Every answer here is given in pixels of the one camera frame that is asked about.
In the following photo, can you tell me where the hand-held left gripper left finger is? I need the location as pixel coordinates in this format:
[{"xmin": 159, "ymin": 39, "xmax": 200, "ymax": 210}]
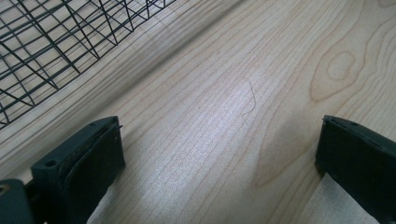
[{"xmin": 30, "ymin": 116, "xmax": 127, "ymax": 224}]

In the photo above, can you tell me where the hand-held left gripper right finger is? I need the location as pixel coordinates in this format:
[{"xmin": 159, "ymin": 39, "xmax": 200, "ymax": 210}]
[{"xmin": 315, "ymin": 115, "xmax": 396, "ymax": 224}]

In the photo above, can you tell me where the black wire basket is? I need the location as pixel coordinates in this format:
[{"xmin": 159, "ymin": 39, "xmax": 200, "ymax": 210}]
[{"xmin": 0, "ymin": 0, "xmax": 177, "ymax": 131}]

